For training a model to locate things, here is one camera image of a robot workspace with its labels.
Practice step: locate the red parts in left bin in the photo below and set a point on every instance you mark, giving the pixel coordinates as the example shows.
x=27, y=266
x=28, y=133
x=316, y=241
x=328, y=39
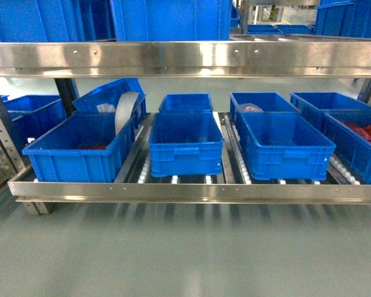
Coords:
x=92, y=147

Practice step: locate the blue bin neighbouring shelf left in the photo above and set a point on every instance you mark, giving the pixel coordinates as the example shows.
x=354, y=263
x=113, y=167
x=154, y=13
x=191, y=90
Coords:
x=34, y=115

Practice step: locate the steel shelf rack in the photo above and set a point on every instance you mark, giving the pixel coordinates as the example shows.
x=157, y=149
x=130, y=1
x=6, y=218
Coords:
x=247, y=63

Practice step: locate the blue bin front centre left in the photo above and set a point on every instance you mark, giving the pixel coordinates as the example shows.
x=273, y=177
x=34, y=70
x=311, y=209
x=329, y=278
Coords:
x=185, y=143

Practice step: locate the blue bin rear centre left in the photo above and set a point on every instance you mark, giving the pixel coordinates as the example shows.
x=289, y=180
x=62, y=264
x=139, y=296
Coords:
x=183, y=102

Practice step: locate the grey tape roll strip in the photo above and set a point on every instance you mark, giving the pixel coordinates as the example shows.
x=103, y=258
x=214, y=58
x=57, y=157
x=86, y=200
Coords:
x=124, y=110

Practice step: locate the blue bin front centre right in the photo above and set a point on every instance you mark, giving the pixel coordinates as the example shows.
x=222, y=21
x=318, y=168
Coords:
x=281, y=145

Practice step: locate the blue bin rear tilted left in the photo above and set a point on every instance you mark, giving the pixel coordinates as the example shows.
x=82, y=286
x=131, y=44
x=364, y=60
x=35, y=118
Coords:
x=110, y=94

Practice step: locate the blue bin rear centre right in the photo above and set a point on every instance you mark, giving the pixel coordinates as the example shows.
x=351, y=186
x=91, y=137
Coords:
x=264, y=101

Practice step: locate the blue bin front far left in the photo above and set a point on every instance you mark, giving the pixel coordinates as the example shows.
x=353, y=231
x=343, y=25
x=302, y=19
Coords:
x=55, y=158

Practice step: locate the blue bin rear far right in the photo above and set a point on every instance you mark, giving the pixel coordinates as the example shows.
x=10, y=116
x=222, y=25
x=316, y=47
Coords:
x=313, y=105

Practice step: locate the large blue bin upper centre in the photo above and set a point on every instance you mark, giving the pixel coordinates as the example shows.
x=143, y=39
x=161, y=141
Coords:
x=171, y=20

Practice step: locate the large blue bin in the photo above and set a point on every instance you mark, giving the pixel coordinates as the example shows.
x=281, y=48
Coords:
x=171, y=20
x=55, y=21
x=344, y=19

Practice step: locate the blue bin front far right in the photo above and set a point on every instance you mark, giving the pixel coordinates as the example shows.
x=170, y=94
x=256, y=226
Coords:
x=351, y=148

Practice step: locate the large blue bin upper left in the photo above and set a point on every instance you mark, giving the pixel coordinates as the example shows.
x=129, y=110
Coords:
x=55, y=21

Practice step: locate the large blue bin upper right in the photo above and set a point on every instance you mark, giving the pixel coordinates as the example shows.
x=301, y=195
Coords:
x=344, y=19

